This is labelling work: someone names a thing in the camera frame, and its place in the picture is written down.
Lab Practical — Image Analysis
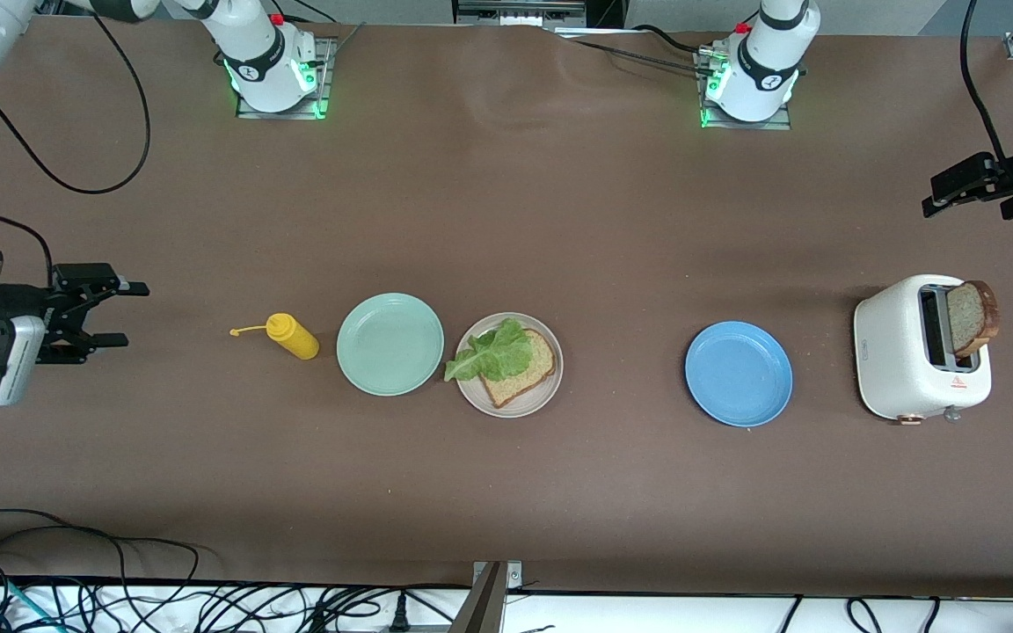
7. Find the yellow mustard squeeze bottle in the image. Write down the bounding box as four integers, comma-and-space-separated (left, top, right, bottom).
230, 313, 321, 360

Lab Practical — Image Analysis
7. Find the grey metal bracket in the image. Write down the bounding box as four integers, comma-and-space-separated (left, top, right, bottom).
463, 561, 525, 633

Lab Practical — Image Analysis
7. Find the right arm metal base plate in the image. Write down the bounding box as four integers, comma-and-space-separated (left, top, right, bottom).
236, 37, 333, 120

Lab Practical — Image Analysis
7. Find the mint green plate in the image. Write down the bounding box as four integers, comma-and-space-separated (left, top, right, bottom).
336, 293, 445, 397

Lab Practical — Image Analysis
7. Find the grey metal frame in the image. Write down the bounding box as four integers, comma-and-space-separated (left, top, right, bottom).
452, 0, 588, 29

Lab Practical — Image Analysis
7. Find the white toaster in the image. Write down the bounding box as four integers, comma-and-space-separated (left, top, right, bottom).
854, 274, 993, 425

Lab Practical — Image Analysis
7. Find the black base cable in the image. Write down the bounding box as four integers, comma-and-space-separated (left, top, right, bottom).
630, 25, 718, 55
559, 31, 711, 76

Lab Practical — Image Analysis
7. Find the brown bread slice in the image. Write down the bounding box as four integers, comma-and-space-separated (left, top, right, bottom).
480, 327, 558, 409
946, 280, 1000, 359

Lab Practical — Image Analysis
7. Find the beige plate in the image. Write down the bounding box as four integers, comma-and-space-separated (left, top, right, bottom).
455, 312, 565, 418

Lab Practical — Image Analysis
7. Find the green lettuce leaf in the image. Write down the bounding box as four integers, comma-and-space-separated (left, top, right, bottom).
444, 318, 535, 383

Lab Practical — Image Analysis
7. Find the white side bench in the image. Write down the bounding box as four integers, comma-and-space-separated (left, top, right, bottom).
0, 580, 1013, 633

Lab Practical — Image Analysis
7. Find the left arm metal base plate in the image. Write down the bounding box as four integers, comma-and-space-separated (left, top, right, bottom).
698, 48, 793, 131

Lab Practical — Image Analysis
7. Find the blue plate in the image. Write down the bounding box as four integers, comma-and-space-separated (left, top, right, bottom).
685, 321, 794, 428

